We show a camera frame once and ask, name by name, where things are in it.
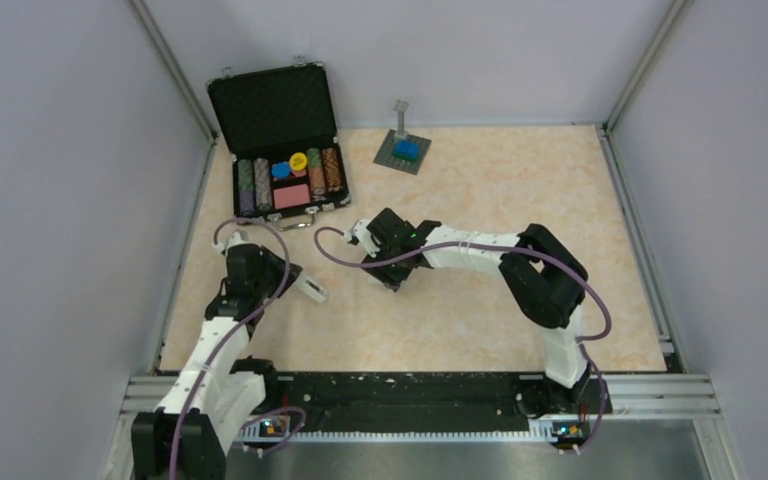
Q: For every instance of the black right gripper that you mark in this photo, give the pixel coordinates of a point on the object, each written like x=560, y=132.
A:
x=392, y=280

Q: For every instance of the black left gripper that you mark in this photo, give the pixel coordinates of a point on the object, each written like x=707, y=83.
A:
x=275, y=261

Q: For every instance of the white remote control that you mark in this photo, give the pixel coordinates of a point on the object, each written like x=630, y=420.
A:
x=311, y=288

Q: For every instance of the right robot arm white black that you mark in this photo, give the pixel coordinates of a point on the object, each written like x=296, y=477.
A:
x=541, y=274

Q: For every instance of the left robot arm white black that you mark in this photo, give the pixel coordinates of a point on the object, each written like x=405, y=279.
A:
x=190, y=431

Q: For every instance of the blue poker chip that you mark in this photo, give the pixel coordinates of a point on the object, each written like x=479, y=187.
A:
x=281, y=171

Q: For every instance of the yellow poker chip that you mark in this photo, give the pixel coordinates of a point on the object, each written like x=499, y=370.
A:
x=298, y=161

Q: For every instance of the grey lego baseplate with bricks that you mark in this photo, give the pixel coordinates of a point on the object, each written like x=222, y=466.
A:
x=401, y=150

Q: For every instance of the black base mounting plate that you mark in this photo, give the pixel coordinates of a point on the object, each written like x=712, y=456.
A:
x=430, y=402

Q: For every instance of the black poker chip case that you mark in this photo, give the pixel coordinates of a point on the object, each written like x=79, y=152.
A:
x=267, y=116

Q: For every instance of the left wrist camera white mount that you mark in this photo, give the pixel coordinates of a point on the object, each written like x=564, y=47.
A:
x=237, y=238

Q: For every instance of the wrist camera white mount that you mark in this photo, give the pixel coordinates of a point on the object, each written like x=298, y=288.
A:
x=237, y=238
x=359, y=234

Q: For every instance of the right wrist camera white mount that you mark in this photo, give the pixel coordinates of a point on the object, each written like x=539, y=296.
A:
x=359, y=234

